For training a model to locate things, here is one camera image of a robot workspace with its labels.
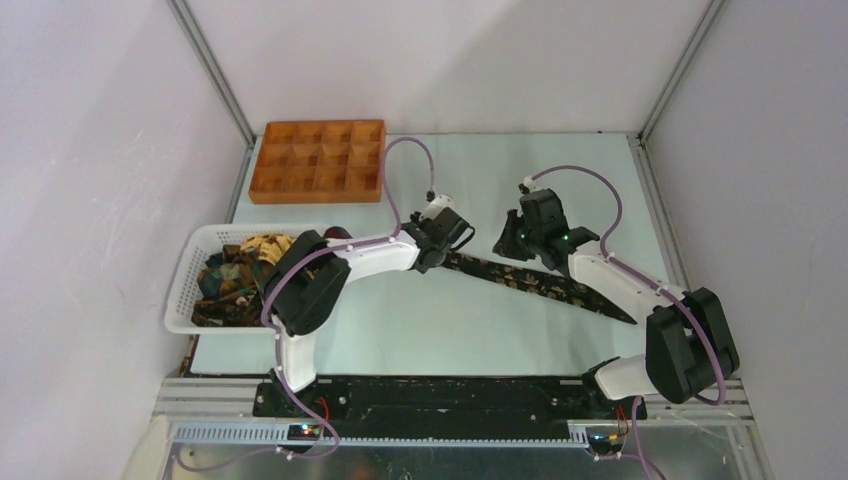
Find white plastic basket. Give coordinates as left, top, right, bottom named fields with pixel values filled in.
left=163, top=223, right=330, bottom=335

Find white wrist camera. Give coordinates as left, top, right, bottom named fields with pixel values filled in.
left=518, top=176, right=540, bottom=195
left=420, top=194, right=454, bottom=220

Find dark red striped tie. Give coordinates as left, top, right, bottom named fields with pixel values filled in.
left=323, top=226, right=352, bottom=240

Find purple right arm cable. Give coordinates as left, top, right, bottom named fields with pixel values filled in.
left=523, top=165, right=729, bottom=480

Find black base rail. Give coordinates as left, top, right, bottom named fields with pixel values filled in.
left=252, top=375, right=633, bottom=441

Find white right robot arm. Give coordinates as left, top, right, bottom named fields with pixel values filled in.
left=493, top=187, right=740, bottom=418

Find black gold floral tie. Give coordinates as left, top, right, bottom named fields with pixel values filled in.
left=442, top=252, right=637, bottom=325

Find aluminium frame rail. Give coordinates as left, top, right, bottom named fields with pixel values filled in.
left=154, top=376, right=754, bottom=448

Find wooden compartment tray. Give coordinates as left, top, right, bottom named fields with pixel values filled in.
left=248, top=119, right=386, bottom=205

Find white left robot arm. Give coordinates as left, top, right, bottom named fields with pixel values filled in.
left=259, top=206, right=476, bottom=417

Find green gold patterned tie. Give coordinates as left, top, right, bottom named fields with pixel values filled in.
left=191, top=233, right=295, bottom=328

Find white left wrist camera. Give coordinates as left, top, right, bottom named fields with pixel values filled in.
left=420, top=194, right=454, bottom=220

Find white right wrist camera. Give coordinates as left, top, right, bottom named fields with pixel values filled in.
left=518, top=176, right=540, bottom=195

